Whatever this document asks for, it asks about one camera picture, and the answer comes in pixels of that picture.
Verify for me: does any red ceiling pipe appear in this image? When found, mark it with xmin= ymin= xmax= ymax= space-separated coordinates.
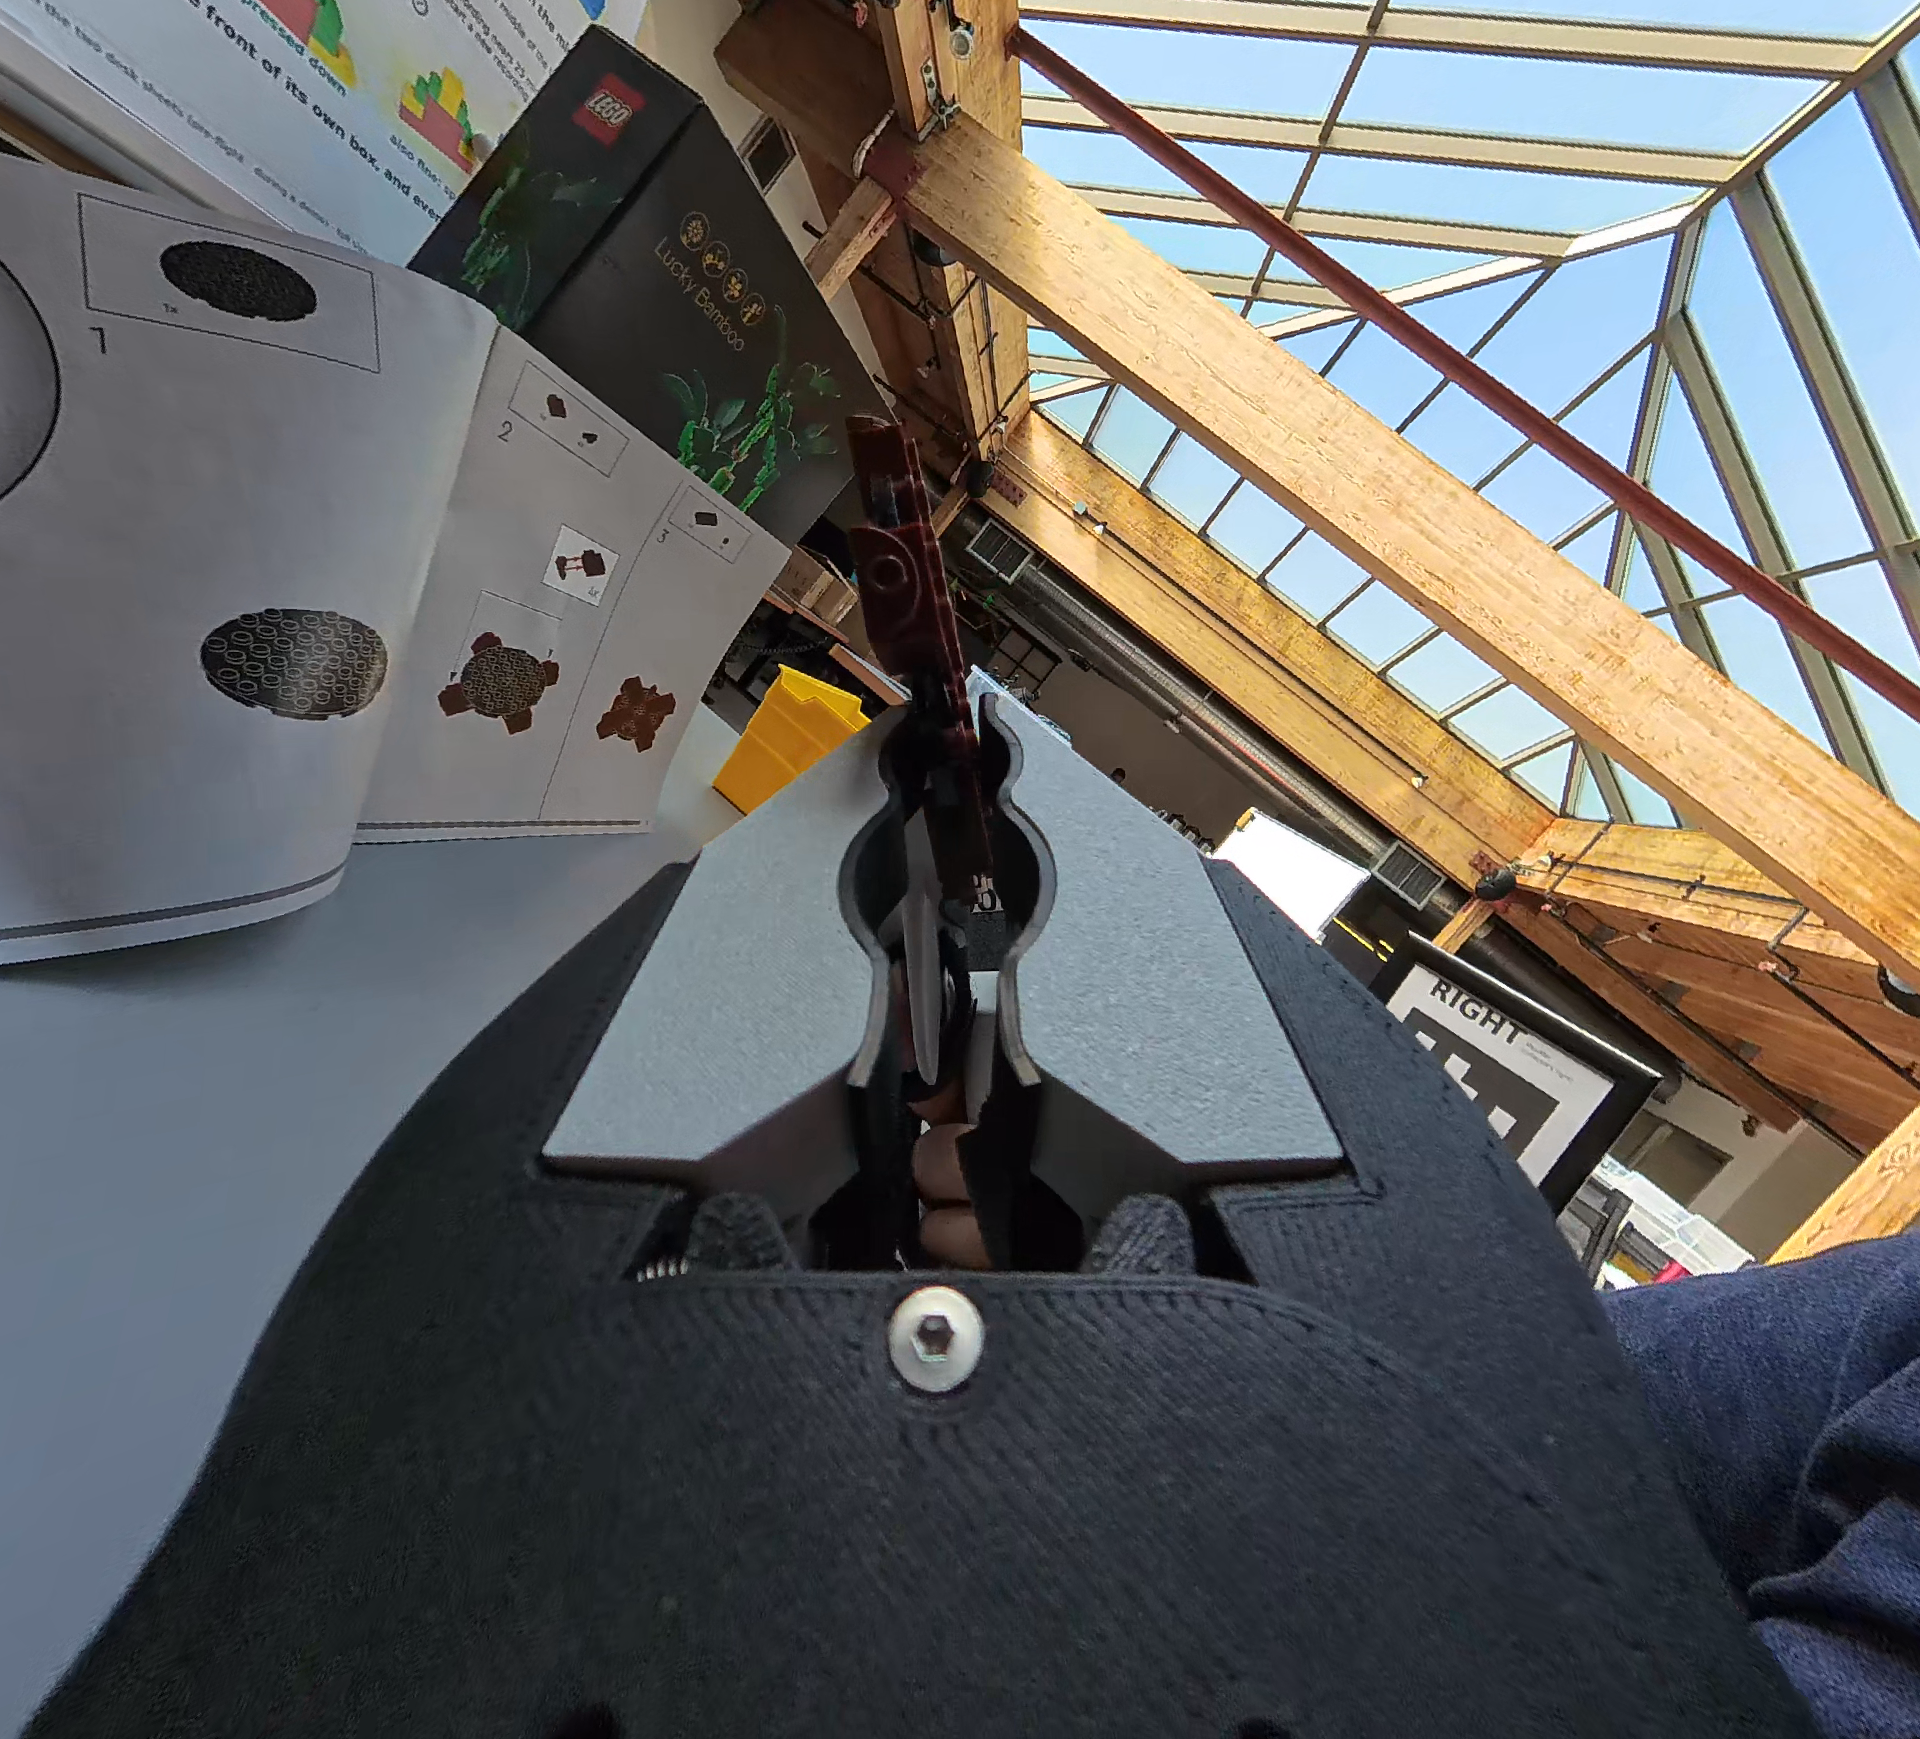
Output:
xmin=1004 ymin=25 xmax=1920 ymax=723

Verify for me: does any brown toy brick assembly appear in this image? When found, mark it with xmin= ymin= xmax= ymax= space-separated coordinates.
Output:
xmin=843 ymin=415 xmax=1003 ymax=919

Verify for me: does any yellow plastic bin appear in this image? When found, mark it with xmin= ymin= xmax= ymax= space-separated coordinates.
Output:
xmin=712 ymin=663 xmax=874 ymax=816

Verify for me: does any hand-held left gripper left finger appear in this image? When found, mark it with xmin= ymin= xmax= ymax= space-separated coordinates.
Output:
xmin=544 ymin=714 xmax=920 ymax=1186

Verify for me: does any person's right forearm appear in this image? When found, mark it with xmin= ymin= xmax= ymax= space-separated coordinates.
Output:
xmin=1602 ymin=1225 xmax=1920 ymax=1739

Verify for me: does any white screen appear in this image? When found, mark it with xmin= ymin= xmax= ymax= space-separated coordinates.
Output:
xmin=1213 ymin=809 xmax=1370 ymax=943

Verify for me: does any black toy brick box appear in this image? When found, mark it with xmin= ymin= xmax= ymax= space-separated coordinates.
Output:
xmin=408 ymin=25 xmax=895 ymax=550

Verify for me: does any open building instruction booklet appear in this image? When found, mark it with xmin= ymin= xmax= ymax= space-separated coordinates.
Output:
xmin=0 ymin=151 xmax=797 ymax=967

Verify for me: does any grey ventilation duct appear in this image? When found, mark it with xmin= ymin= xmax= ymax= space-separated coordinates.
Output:
xmin=947 ymin=506 xmax=1386 ymax=860

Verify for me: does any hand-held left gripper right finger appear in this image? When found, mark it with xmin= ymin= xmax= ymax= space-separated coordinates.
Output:
xmin=975 ymin=693 xmax=1347 ymax=1182

